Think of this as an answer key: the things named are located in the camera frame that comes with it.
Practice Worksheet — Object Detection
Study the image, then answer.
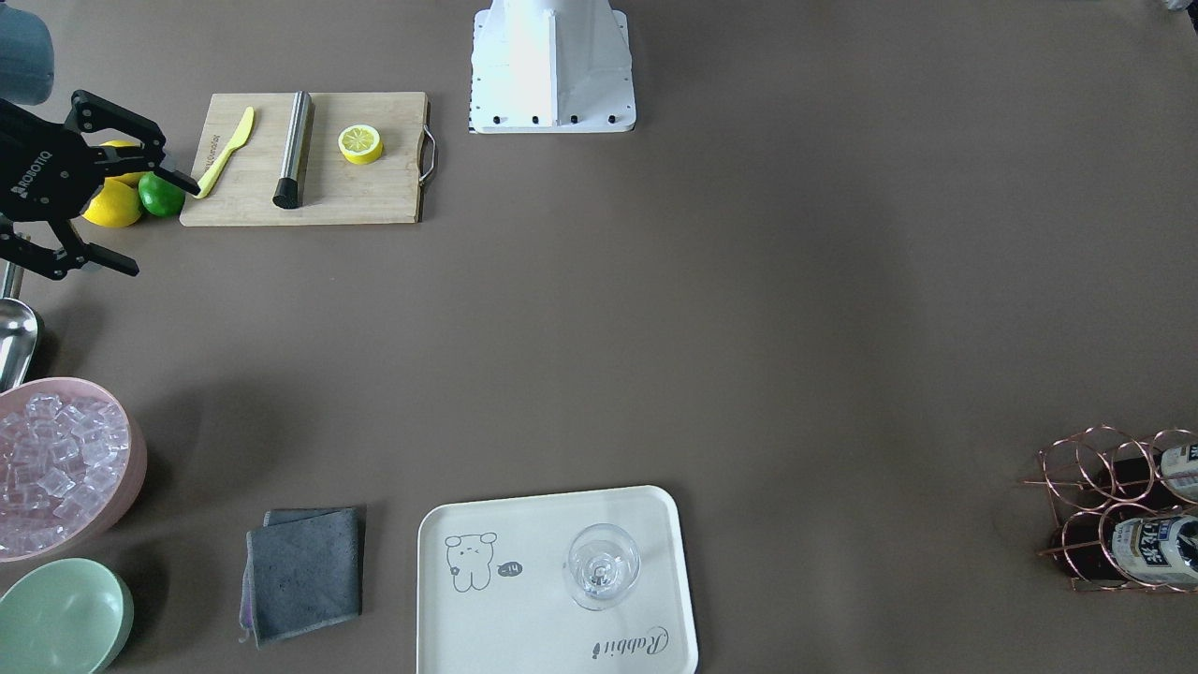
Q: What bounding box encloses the whole yellow lemon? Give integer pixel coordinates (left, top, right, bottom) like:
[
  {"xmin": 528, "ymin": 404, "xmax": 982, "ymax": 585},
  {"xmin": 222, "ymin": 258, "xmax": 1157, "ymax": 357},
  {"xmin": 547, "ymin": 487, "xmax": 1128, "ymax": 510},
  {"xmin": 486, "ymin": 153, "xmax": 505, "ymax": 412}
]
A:
[{"xmin": 81, "ymin": 178, "xmax": 144, "ymax": 227}]

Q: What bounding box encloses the tea bottle front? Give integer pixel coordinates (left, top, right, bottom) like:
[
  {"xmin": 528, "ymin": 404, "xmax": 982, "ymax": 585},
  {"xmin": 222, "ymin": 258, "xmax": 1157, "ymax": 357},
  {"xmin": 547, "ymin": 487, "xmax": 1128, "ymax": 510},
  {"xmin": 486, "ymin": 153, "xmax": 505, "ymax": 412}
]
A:
[{"xmin": 1047, "ymin": 515, "xmax": 1197, "ymax": 593}]

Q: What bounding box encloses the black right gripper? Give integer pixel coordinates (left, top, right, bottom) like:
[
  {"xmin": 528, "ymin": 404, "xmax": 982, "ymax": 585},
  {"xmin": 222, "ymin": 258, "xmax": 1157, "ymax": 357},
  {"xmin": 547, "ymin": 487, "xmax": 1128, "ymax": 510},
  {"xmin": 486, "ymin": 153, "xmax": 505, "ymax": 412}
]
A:
[{"xmin": 1, "ymin": 90, "xmax": 198, "ymax": 281}]

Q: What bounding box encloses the tea bottle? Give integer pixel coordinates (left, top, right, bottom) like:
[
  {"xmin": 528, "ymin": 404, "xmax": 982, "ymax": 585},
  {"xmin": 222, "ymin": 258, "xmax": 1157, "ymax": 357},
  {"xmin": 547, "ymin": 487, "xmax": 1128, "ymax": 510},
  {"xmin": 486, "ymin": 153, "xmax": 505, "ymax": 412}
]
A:
[
  {"xmin": 1047, "ymin": 515, "xmax": 1197, "ymax": 593},
  {"xmin": 1103, "ymin": 443, "xmax": 1197, "ymax": 511}
]

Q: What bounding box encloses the green lime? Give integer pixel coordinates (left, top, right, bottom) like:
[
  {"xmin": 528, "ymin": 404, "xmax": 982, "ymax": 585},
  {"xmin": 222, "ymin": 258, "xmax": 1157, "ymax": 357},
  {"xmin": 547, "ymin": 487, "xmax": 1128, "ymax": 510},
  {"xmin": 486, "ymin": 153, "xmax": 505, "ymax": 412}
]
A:
[{"xmin": 137, "ymin": 172, "xmax": 184, "ymax": 217}]

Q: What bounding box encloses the grey folded cloth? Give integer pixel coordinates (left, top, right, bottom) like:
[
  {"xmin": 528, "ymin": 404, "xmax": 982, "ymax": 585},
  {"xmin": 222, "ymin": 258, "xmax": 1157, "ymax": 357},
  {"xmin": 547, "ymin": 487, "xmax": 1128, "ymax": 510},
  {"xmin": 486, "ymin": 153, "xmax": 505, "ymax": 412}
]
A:
[{"xmin": 238, "ymin": 508, "xmax": 364, "ymax": 649}]

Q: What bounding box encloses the steel ice scoop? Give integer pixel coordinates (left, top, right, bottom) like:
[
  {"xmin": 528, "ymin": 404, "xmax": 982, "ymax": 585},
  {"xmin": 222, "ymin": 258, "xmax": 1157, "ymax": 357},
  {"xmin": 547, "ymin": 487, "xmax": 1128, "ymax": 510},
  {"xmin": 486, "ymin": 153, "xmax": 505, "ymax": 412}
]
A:
[{"xmin": 1, "ymin": 261, "xmax": 41, "ymax": 391}]

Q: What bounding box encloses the cream serving tray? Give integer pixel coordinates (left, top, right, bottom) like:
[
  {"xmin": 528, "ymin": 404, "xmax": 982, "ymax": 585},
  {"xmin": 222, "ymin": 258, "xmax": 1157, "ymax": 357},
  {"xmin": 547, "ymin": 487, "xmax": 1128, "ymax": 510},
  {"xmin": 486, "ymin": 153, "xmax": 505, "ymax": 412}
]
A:
[{"xmin": 416, "ymin": 486, "xmax": 700, "ymax": 673}]

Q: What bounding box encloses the yellow lemon half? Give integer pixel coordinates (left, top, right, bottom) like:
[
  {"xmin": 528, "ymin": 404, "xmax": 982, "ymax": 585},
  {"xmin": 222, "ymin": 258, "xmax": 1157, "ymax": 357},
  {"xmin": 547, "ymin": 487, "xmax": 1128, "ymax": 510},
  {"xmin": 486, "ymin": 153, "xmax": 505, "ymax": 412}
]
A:
[{"xmin": 337, "ymin": 125, "xmax": 385, "ymax": 165}]

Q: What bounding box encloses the tea bottle rear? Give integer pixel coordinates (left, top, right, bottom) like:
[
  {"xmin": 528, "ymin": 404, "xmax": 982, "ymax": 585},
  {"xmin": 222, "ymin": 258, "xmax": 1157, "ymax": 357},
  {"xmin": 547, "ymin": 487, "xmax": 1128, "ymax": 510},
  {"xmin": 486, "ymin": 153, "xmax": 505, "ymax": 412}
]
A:
[{"xmin": 1103, "ymin": 443, "xmax": 1197, "ymax": 511}]

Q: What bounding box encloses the bamboo cutting board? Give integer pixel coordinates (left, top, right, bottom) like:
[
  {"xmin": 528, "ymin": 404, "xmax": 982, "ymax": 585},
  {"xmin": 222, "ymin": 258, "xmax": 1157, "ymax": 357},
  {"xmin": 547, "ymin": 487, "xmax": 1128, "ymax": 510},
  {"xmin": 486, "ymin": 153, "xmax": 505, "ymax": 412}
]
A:
[{"xmin": 180, "ymin": 91, "xmax": 436, "ymax": 227}]

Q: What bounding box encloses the steel cylinder muddler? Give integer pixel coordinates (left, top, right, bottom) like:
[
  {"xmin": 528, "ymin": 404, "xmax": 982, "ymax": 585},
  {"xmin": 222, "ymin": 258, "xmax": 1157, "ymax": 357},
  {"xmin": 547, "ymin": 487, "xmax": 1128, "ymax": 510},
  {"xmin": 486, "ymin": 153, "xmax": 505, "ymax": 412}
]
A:
[{"xmin": 272, "ymin": 91, "xmax": 313, "ymax": 210}]

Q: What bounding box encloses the pink bowl of ice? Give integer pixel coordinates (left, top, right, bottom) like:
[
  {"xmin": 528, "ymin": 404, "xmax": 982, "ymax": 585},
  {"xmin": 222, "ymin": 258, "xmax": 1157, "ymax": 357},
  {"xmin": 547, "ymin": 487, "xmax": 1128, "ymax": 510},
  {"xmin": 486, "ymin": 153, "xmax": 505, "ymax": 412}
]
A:
[{"xmin": 1, "ymin": 378, "xmax": 147, "ymax": 564}]

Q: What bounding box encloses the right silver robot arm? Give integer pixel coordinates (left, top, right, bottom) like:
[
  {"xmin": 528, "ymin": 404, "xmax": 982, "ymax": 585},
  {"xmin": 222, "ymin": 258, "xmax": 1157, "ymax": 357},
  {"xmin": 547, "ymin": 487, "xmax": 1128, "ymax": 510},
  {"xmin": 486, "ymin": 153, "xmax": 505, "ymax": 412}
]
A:
[{"xmin": 1, "ymin": 6, "xmax": 200, "ymax": 280}]

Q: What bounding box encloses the clear wine glass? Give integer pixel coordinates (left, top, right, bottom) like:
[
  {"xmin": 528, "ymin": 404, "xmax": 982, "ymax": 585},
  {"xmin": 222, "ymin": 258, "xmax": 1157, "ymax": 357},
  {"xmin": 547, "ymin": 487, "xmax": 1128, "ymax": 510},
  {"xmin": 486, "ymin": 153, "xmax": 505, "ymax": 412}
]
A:
[{"xmin": 563, "ymin": 523, "xmax": 641, "ymax": 611}]

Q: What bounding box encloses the copper wire bottle basket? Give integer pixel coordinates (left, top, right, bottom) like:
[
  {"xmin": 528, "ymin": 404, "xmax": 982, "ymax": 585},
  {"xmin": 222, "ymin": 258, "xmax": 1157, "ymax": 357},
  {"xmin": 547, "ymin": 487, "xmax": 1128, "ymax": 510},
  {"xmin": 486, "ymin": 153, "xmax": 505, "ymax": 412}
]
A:
[{"xmin": 1025, "ymin": 425, "xmax": 1194, "ymax": 594}]

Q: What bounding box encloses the green empty bowl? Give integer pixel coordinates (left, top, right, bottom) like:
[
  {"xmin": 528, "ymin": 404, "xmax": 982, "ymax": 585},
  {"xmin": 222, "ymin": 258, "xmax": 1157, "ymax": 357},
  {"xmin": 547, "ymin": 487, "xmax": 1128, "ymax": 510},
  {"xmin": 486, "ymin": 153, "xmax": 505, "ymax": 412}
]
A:
[{"xmin": 1, "ymin": 558, "xmax": 134, "ymax": 673}]

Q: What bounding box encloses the yellow plastic knife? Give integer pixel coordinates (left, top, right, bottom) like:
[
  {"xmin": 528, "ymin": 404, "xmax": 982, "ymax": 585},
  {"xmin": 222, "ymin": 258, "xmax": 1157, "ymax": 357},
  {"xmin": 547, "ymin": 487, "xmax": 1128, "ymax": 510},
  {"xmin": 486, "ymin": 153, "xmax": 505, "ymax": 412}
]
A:
[{"xmin": 196, "ymin": 107, "xmax": 256, "ymax": 199}]

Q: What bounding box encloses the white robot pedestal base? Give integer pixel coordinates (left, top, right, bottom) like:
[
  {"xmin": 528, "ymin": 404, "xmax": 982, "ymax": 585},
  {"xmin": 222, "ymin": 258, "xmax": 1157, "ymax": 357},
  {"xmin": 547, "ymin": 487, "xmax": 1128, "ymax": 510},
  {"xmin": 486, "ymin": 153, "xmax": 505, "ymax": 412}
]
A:
[{"xmin": 468, "ymin": 1, "xmax": 637, "ymax": 134}]

